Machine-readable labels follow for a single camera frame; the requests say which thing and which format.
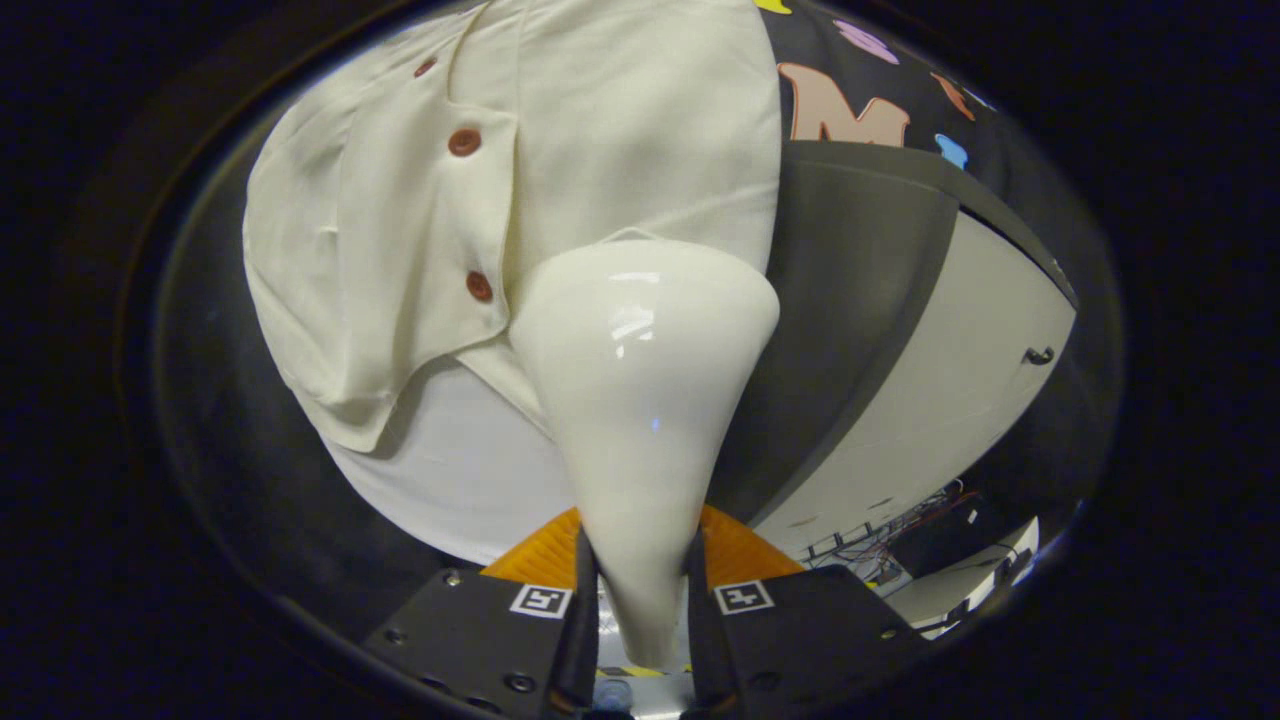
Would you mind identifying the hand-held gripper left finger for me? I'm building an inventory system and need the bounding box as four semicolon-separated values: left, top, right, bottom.
362;505;601;719

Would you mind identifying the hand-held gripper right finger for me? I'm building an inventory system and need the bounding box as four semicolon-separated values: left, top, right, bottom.
688;503;926;717

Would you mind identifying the white garment steamer head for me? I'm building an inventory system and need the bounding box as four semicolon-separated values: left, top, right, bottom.
510;240;781;669

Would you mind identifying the cream button-up shirt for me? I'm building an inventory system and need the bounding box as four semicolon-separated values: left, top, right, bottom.
243;0;784;453

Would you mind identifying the white flat furniture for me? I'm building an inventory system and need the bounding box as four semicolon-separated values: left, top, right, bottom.
885;518;1041;641

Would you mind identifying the black backdrop cloth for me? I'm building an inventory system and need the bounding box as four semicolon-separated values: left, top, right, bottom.
155;0;1111;621

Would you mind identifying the white cabinet with grey top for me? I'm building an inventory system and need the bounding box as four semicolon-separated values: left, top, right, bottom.
710;140;1079;536

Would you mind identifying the tangle of cables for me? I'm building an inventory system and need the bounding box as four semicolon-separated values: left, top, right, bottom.
800;485;986;586

